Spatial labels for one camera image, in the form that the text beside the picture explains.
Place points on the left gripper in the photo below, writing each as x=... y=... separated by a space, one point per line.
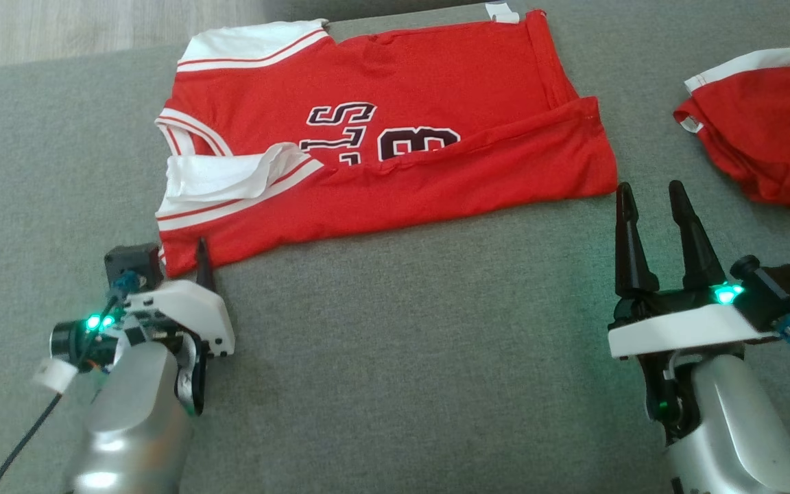
x=182 y=309

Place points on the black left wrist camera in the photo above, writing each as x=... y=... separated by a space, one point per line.
x=133 y=264

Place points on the red shorts with white trim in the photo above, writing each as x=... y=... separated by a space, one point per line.
x=772 y=123

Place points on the red basketball jersey white trim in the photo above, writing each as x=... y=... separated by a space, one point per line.
x=450 y=192

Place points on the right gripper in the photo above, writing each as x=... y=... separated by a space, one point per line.
x=676 y=329

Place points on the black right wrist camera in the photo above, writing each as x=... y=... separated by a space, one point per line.
x=779 y=295

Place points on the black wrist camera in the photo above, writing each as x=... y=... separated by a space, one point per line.
x=779 y=295
x=133 y=264

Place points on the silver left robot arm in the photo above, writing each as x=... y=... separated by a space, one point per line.
x=127 y=425

